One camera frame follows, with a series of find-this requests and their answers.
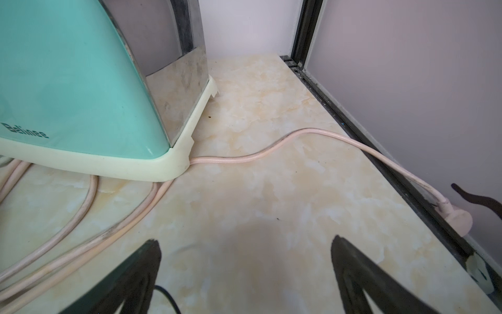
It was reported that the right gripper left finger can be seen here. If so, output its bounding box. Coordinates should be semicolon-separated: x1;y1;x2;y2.
61;239;162;313

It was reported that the pink power strip cord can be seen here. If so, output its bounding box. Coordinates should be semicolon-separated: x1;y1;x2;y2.
0;127;474;314

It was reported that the mint green toaster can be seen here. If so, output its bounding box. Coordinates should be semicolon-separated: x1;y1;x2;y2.
1;1;218;182

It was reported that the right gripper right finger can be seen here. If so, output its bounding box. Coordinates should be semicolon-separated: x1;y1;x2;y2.
331;235;437;313

